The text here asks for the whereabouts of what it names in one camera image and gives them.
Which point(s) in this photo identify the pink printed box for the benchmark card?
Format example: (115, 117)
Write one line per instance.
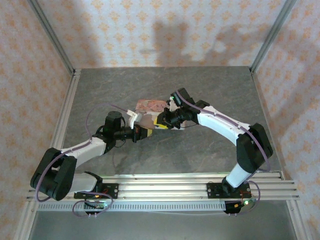
(150, 105)

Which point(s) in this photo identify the aluminium table side rail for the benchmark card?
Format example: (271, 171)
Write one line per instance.
(270, 112)
(65, 112)

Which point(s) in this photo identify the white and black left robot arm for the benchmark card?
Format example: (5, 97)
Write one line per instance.
(85, 150)

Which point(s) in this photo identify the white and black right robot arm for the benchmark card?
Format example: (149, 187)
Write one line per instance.
(220, 125)

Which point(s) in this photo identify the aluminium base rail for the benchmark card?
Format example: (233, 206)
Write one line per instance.
(162, 187)

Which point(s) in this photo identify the aluminium frame post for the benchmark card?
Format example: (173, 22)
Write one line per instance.
(50, 37)
(272, 37)

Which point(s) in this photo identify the aluminium lower frame bar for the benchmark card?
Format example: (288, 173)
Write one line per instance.
(23, 220)
(298, 222)

